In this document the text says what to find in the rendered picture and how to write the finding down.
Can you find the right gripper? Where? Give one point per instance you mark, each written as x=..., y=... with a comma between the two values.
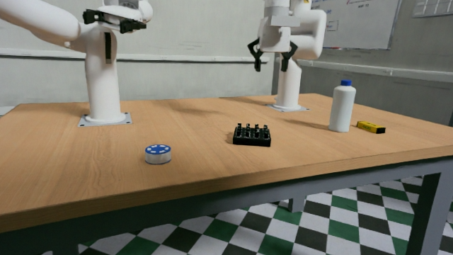
x=118, y=17

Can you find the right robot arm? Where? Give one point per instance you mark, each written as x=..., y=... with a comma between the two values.
x=50, y=23

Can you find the short grey cylinder with blue top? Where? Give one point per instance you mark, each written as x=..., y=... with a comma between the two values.
x=158, y=154

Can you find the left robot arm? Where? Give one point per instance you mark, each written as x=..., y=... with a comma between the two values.
x=309, y=40

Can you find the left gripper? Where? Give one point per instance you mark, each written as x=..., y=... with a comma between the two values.
x=272, y=39

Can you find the white plastic bottle with blue cap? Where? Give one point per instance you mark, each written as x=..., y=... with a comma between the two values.
x=341, y=109

